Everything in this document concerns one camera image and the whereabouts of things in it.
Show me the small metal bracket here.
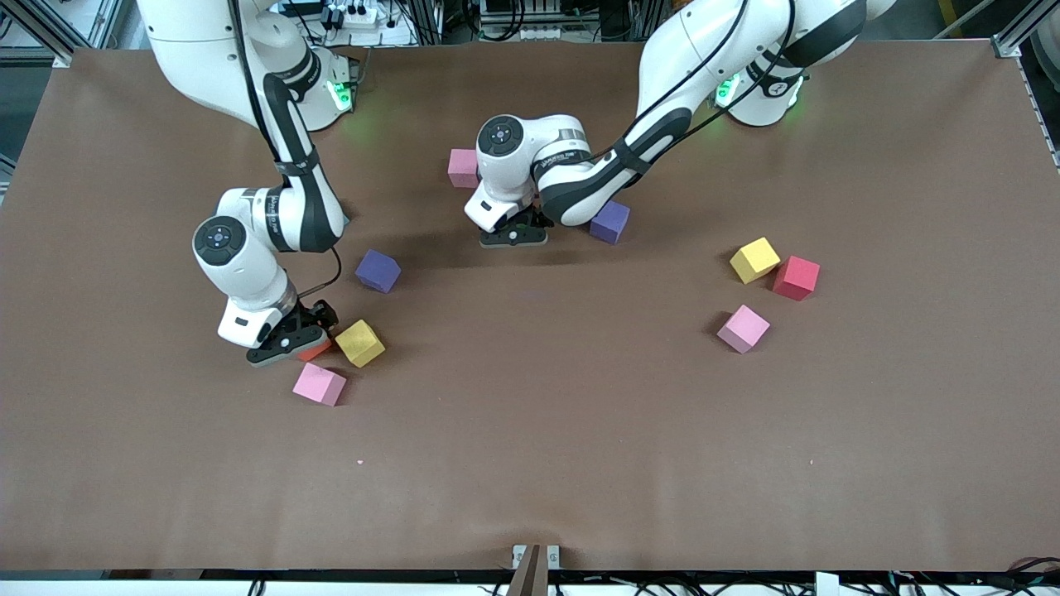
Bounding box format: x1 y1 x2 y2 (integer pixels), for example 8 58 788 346
511 543 562 596

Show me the yellow foam cube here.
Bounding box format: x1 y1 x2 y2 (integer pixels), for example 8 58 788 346
729 237 782 286
335 320 387 368

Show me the white socket strip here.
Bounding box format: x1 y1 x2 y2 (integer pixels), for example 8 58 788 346
480 23 566 43

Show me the white power strip with plugs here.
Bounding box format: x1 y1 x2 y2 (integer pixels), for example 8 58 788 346
319 0 415 46

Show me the pink foam cube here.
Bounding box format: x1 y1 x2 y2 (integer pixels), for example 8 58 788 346
291 363 348 407
716 304 772 355
448 149 481 190

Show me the aluminium frame rail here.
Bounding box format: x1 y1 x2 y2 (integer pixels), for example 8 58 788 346
0 0 125 69
994 0 1060 59

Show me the purple foam cube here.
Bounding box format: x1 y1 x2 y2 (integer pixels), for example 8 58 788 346
590 201 632 246
354 248 403 294

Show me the red foam cube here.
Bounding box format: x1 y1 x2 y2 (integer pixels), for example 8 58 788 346
772 255 822 301

